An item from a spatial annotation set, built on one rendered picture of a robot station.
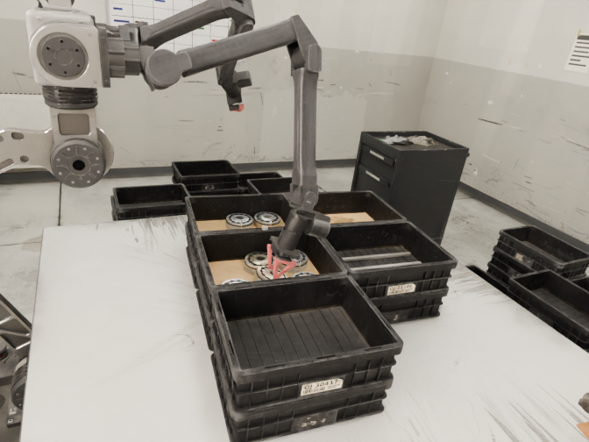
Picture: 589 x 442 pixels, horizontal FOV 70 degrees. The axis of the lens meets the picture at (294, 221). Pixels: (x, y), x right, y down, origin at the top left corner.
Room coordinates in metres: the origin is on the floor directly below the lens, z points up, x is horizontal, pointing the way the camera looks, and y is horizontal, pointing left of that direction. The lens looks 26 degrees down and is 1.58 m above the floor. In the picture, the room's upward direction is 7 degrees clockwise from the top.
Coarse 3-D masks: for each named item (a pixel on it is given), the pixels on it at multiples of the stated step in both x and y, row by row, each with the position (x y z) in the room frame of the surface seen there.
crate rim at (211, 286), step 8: (216, 232) 1.19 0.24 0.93; (224, 232) 1.19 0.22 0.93; (232, 232) 1.20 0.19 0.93; (240, 232) 1.21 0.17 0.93; (248, 232) 1.21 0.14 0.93; (256, 232) 1.22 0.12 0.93; (264, 232) 1.23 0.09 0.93; (200, 240) 1.12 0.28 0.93; (320, 240) 1.23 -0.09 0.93; (200, 248) 1.08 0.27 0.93; (328, 248) 1.17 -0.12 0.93; (200, 256) 1.05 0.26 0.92; (208, 264) 1.00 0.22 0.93; (336, 264) 1.09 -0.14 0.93; (208, 272) 0.96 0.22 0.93; (344, 272) 1.04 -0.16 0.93; (208, 280) 0.92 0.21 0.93; (264, 280) 0.95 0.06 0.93; (272, 280) 0.96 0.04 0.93; (280, 280) 0.96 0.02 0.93; (288, 280) 0.97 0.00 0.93; (208, 288) 0.92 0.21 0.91; (216, 288) 0.89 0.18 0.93
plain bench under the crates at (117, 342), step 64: (64, 256) 1.29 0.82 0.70; (128, 256) 1.34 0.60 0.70; (64, 320) 0.96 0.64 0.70; (128, 320) 0.99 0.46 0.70; (192, 320) 1.03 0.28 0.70; (448, 320) 1.19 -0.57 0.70; (512, 320) 1.23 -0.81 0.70; (64, 384) 0.74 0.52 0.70; (128, 384) 0.76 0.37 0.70; (192, 384) 0.78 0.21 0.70; (448, 384) 0.89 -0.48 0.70; (512, 384) 0.92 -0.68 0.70; (576, 384) 0.95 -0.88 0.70
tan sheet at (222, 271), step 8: (216, 264) 1.16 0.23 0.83; (224, 264) 1.16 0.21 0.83; (232, 264) 1.17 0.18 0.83; (240, 264) 1.17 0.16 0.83; (312, 264) 1.23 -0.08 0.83; (216, 272) 1.11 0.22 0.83; (224, 272) 1.12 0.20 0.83; (232, 272) 1.12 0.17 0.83; (240, 272) 1.13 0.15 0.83; (312, 272) 1.18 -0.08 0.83; (216, 280) 1.07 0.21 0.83; (224, 280) 1.08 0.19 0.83; (248, 280) 1.09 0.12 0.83
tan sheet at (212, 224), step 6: (198, 222) 1.43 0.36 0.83; (204, 222) 1.44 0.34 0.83; (210, 222) 1.45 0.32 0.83; (216, 222) 1.45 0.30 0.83; (222, 222) 1.46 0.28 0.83; (282, 222) 1.52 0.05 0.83; (198, 228) 1.39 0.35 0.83; (204, 228) 1.39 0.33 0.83; (210, 228) 1.40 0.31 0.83; (216, 228) 1.40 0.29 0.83; (222, 228) 1.41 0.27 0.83
